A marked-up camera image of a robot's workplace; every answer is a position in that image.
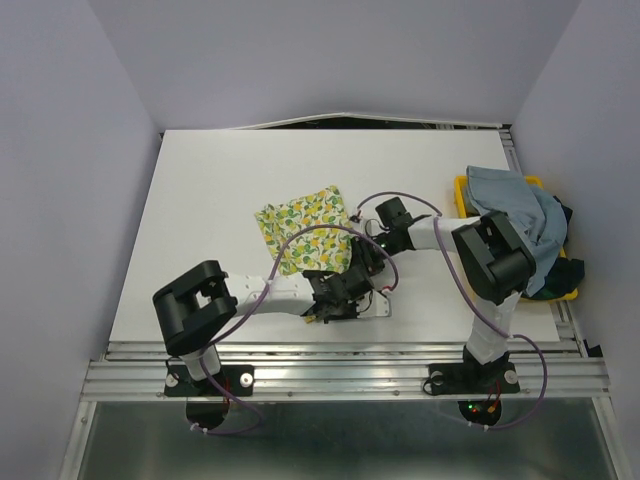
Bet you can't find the lemon print skirt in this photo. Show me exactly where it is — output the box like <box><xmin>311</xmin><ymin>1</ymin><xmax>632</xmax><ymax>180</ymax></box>
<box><xmin>254</xmin><ymin>185</ymin><xmax>352</xmax><ymax>275</ymax></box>

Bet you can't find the light blue denim skirt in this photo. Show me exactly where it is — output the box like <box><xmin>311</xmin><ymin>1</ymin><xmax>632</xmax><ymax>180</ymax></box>
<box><xmin>464</xmin><ymin>164</ymin><xmax>571</xmax><ymax>296</ymax></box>

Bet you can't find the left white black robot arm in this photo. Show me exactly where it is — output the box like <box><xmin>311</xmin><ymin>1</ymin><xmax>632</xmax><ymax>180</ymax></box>
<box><xmin>152</xmin><ymin>260</ymin><xmax>390</xmax><ymax>394</ymax></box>

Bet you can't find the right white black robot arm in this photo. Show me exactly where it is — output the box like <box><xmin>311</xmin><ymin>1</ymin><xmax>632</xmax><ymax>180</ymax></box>
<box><xmin>348</xmin><ymin>196</ymin><xmax>536</xmax><ymax>396</ymax></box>

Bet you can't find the yellow plastic tray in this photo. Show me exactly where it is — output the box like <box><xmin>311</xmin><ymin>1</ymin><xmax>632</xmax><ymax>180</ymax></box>
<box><xmin>453</xmin><ymin>175</ymin><xmax>579</xmax><ymax>303</ymax></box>

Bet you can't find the dark green skirt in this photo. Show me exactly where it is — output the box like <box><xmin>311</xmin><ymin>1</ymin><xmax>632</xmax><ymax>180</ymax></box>
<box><xmin>525</xmin><ymin>186</ymin><xmax>585</xmax><ymax>301</ymax></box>

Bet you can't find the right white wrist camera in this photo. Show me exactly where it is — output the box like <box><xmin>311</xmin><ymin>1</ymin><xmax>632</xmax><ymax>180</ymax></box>
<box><xmin>350</xmin><ymin>212</ymin><xmax>385</xmax><ymax>238</ymax></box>

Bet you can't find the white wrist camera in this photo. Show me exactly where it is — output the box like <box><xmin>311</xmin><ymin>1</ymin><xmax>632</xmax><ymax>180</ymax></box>
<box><xmin>356</xmin><ymin>290</ymin><xmax>391</xmax><ymax>319</ymax></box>
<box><xmin>350</xmin><ymin>212</ymin><xmax>385</xmax><ymax>238</ymax></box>

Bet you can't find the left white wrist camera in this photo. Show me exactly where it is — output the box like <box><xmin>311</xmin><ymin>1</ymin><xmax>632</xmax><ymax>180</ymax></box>
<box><xmin>356</xmin><ymin>290</ymin><xmax>391</xmax><ymax>319</ymax></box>

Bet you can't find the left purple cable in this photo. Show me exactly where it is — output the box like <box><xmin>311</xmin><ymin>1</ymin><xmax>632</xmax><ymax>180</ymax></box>
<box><xmin>192</xmin><ymin>224</ymin><xmax>399</xmax><ymax>435</ymax></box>

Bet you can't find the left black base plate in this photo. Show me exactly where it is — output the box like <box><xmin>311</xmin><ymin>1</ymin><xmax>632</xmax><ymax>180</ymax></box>
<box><xmin>163</xmin><ymin>363</ymin><xmax>254</xmax><ymax>435</ymax></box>

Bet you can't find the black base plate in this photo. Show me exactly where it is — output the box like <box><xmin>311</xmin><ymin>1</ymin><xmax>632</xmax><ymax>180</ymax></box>
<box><xmin>422</xmin><ymin>362</ymin><xmax>520</xmax><ymax>427</ymax></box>
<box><xmin>163</xmin><ymin>363</ymin><xmax>254</xmax><ymax>435</ymax></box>

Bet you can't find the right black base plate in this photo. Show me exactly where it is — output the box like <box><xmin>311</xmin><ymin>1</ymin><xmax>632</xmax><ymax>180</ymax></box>
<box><xmin>422</xmin><ymin>362</ymin><xmax>520</xmax><ymax>427</ymax></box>

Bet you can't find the aluminium rail frame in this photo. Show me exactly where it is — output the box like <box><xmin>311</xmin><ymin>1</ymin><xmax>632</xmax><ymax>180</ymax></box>
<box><xmin>61</xmin><ymin>128</ymin><xmax>630</xmax><ymax>479</ymax></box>

